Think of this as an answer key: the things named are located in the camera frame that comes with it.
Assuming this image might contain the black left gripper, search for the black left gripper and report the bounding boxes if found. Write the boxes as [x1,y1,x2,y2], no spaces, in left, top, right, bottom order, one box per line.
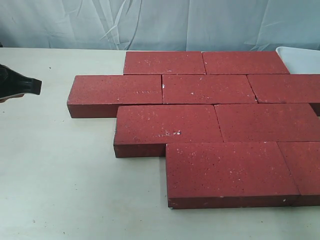
[0,64,42,103]

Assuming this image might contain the scratched red brick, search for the scratched red brick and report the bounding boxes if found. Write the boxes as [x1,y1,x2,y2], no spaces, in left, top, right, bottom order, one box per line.
[113,104,223,158]

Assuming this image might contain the movable red brick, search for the movable red brick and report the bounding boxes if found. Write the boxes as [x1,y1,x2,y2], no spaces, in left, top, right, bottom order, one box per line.
[162,74,257,105]

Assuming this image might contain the white backdrop cloth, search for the white backdrop cloth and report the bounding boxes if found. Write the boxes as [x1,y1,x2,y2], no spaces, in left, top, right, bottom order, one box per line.
[0,0,320,51]

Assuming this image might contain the white plastic tray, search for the white plastic tray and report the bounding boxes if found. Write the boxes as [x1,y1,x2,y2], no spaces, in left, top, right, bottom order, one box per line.
[275,46,320,74]

